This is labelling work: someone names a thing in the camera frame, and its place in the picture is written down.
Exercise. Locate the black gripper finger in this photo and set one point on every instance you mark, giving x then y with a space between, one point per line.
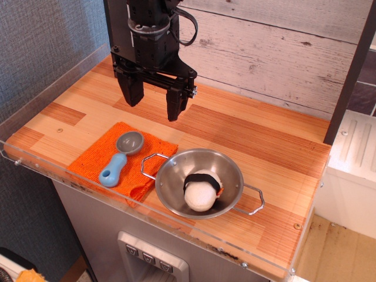
176 98
132 88

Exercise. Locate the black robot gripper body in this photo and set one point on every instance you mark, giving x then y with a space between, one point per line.
154 58

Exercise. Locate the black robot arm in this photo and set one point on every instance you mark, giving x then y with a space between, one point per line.
123 16

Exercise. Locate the blue grey ice cream scoop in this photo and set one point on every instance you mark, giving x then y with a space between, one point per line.
128 144

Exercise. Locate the orange knitted cloth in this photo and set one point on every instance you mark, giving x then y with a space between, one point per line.
133 185

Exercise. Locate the white plush sushi toy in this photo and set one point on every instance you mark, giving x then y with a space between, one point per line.
201 189

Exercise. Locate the clear acrylic table guard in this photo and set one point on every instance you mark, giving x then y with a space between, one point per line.
280 153

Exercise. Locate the grey toy fridge cabinet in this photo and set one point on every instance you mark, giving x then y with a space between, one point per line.
97 224

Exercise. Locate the silver dispenser panel with buttons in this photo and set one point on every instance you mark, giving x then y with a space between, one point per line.
146 262

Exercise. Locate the white plastic side unit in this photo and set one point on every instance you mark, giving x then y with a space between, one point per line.
347 192

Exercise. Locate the yellow object bottom left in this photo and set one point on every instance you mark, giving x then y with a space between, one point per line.
30 276

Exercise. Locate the silver metal pot with handles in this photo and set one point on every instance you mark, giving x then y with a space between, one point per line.
169 181

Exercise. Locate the dark vertical post right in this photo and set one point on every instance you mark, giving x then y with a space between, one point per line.
352 76

